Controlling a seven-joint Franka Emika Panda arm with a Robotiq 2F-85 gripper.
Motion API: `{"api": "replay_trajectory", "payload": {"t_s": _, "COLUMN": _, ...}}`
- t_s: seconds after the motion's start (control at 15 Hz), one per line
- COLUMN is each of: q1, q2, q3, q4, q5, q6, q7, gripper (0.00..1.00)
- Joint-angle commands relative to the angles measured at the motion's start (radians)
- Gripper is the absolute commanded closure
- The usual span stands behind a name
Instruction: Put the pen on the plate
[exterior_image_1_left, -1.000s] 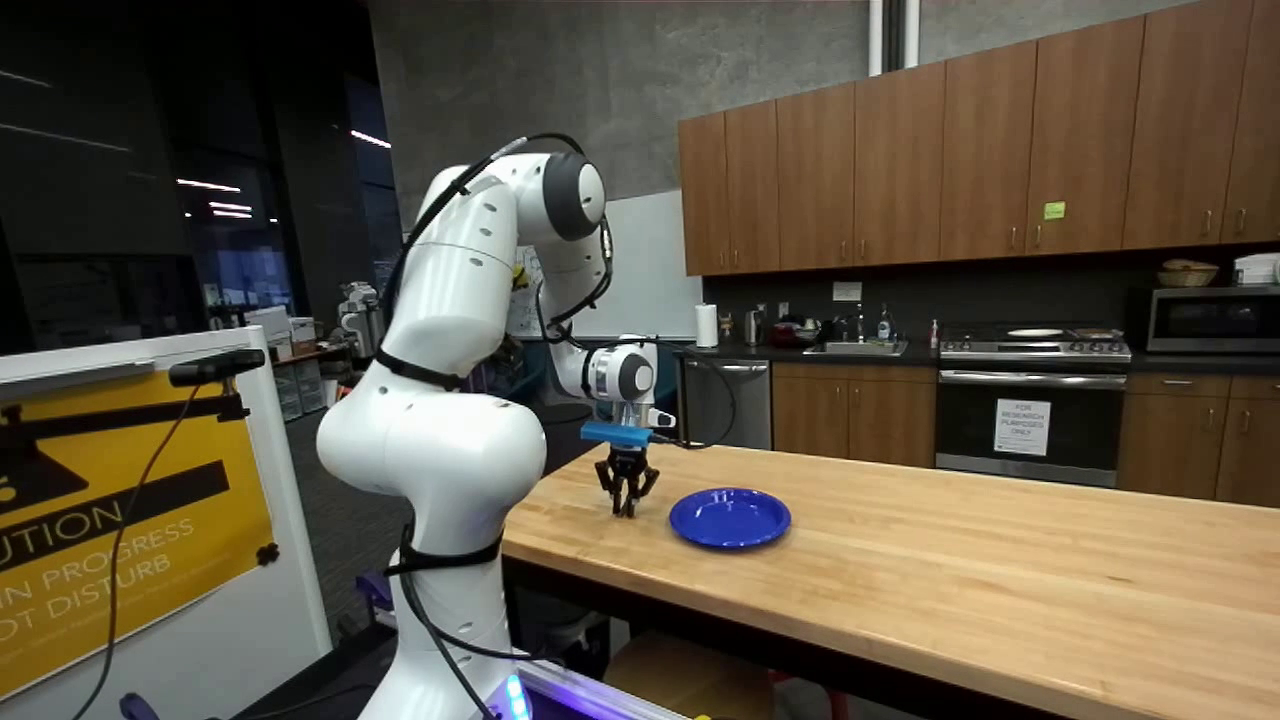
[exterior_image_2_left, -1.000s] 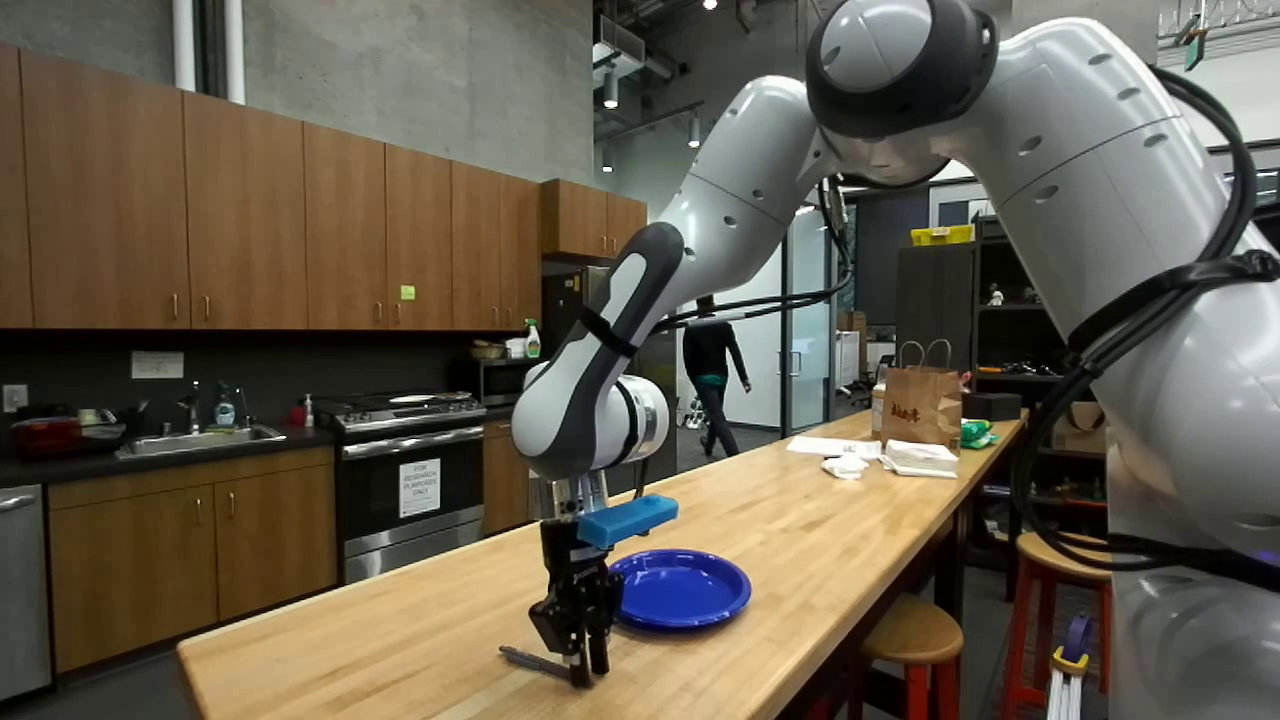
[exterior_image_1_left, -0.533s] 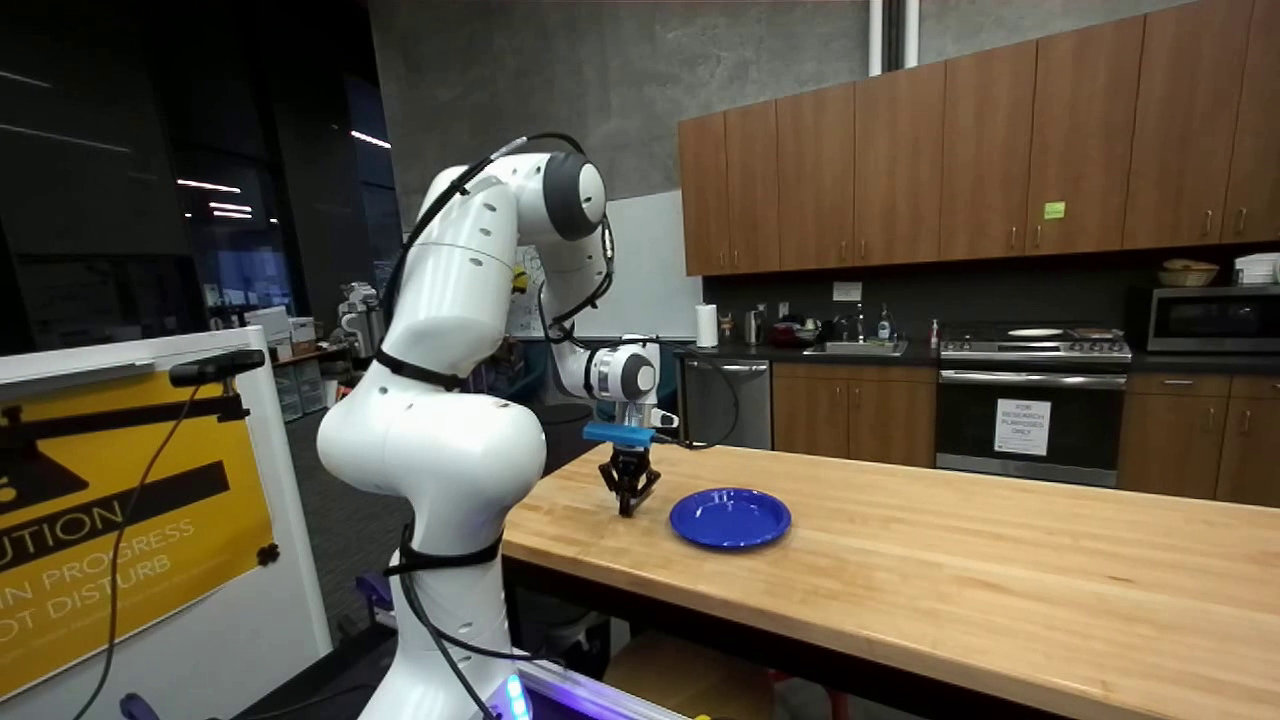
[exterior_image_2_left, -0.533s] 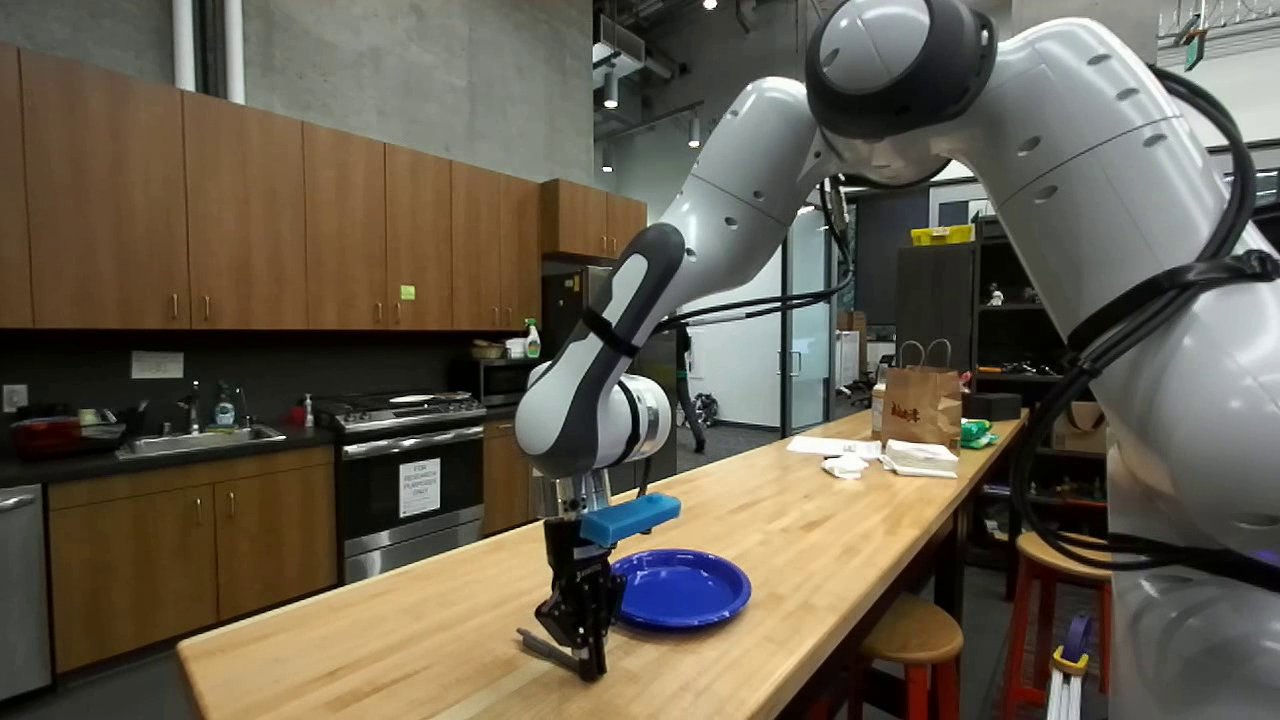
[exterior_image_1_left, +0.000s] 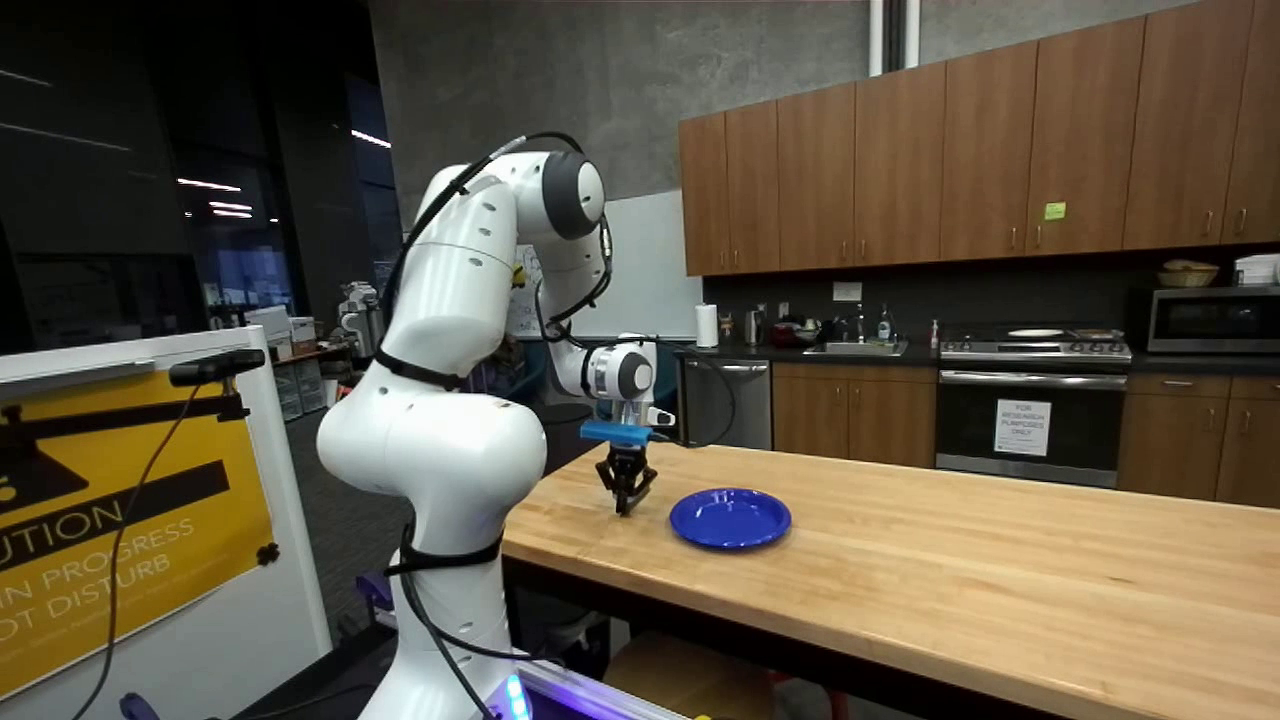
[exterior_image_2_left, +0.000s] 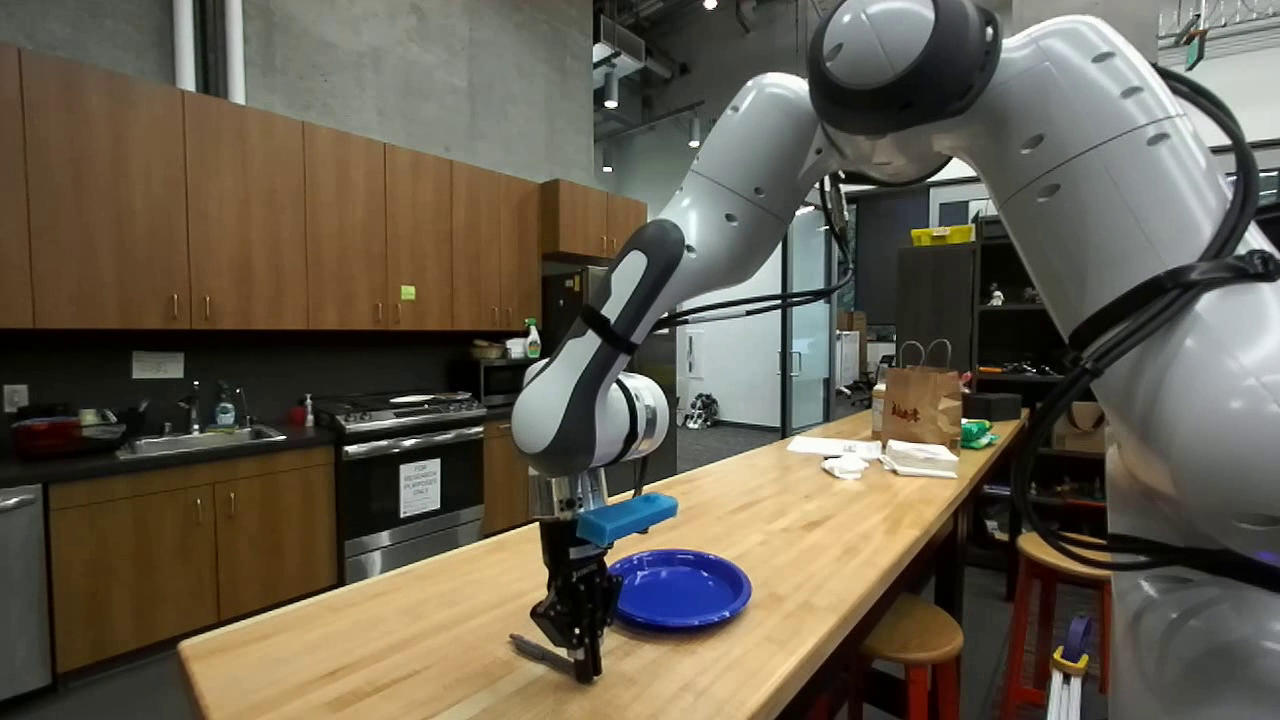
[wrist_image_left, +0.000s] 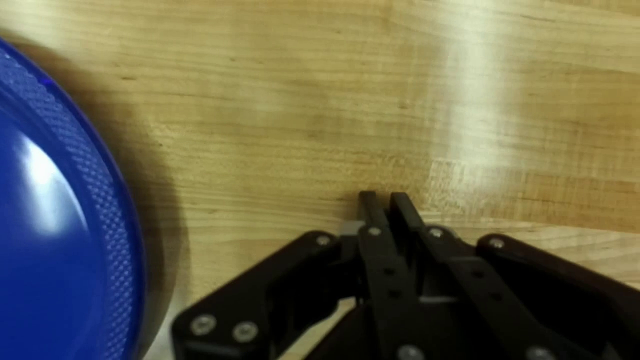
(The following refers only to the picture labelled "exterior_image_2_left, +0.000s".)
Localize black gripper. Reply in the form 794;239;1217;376
528;514;619;689

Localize blue plastic plate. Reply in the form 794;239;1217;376
609;542;754;637

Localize narrow wooden base cabinet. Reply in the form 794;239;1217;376
478;415;535;535

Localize stainless steel oven range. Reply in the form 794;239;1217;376
333;388;493;589

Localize white paper notice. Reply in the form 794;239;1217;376
397;455;442;524

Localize black microwave oven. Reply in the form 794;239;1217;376
471;354;542;402

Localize flat white paper sheet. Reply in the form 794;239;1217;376
785;431;885;462

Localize round wooden stool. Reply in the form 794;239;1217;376
860;594;968;720

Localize white napkin stack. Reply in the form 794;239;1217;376
878;437;958;478

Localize wide wooden base cabinet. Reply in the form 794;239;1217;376
42;445;338;675

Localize brown paper bag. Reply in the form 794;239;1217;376
877;336;968;450

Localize kitchen sink with faucet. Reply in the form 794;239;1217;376
116;376;291;462

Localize wooden stool with red legs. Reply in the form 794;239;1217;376
999;528;1115;720

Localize white blue yellow pole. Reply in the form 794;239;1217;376
1043;610;1100;720

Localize dark shelving unit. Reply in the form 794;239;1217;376
891;215;1071;402

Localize yellow box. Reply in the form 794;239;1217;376
906;218;980;253

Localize dark red cooking pot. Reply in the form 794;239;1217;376
11;407;131;462

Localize stainless steel dishwasher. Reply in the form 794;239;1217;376
0;478;56;706

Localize small wooden wall cabinet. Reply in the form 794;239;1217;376
535;176;653;262

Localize white wall outlet plate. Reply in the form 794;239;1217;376
126;346;188;384

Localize long wooden wall cabinets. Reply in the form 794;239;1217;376
0;42;542;336

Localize white wall pipe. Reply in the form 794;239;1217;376
166;0;200;94
221;0;252;109

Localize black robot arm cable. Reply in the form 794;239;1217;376
1008;57;1280;594

